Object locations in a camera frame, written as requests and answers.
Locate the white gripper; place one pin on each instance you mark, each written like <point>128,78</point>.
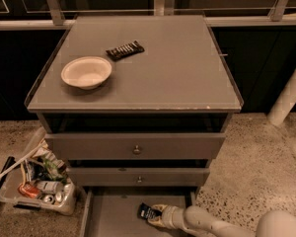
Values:
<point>168,216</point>

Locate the blue rxbar blueberry bar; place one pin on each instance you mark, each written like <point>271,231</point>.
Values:
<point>147,212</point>

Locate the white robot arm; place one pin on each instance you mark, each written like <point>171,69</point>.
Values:
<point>195,220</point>

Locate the grey open bottom drawer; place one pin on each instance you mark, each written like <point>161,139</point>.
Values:
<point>114,211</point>

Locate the grey middle drawer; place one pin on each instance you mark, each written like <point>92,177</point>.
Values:
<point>138,177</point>

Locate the grey drawer cabinet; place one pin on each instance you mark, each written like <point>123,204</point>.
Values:
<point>179,84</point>

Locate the grey top drawer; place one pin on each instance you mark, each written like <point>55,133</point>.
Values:
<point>135,146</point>

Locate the silver can top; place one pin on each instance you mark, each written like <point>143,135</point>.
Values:
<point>49,199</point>

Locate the clear plastic storage bin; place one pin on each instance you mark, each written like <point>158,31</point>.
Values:
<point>44,171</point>

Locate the red soda can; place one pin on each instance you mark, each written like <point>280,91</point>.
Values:
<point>28,190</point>

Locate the white stick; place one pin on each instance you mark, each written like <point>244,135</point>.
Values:
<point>30,154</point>

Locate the white paper bowl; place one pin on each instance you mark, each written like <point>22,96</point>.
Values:
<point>87,72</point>

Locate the dark brown snack bar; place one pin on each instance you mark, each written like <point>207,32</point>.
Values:
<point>125,50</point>

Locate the white diagonal pole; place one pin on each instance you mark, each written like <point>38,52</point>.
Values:
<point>284,103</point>

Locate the metal window railing frame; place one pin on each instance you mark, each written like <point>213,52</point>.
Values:
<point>20,15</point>

